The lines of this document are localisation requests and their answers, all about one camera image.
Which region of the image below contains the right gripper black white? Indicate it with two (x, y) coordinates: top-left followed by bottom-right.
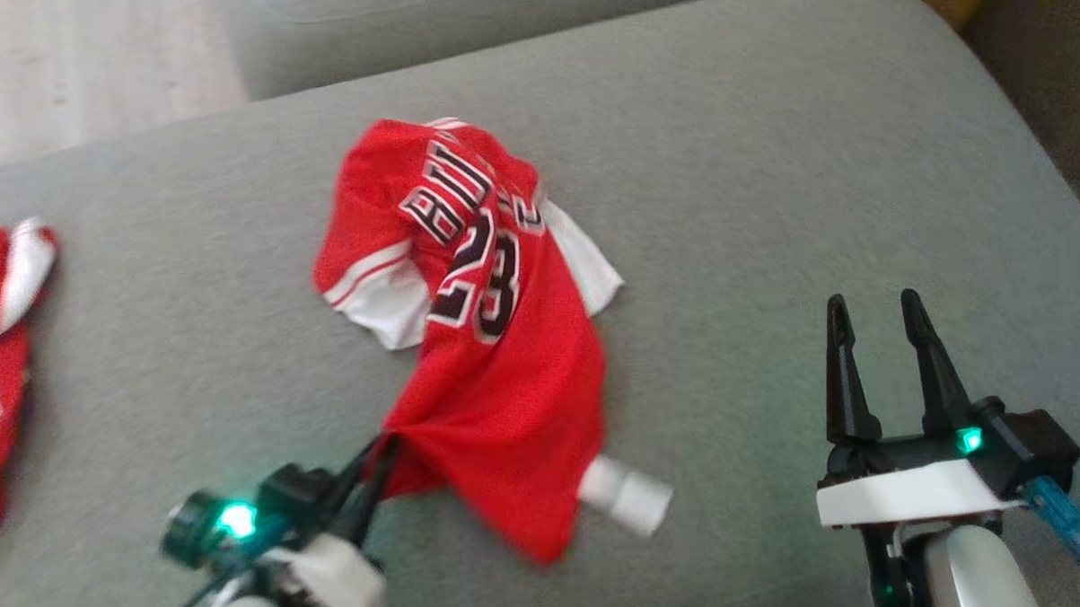
(814, 286), (1080, 539)

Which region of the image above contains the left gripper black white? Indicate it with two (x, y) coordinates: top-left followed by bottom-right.
(157, 427), (403, 607)

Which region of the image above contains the grey sofa cushion with seam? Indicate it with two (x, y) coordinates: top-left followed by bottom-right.
(201, 0), (740, 118)

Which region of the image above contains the yellow furniture panel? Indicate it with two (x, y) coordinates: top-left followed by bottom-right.
(914, 0), (987, 32)

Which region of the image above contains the grey sofa seat cushion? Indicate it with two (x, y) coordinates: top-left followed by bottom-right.
(0, 0), (1080, 607)

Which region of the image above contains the blue cable plug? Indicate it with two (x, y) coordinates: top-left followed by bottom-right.
(1020, 475), (1080, 567)

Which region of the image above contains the red number 23 jersey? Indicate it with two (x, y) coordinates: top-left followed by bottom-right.
(303, 112), (687, 571)

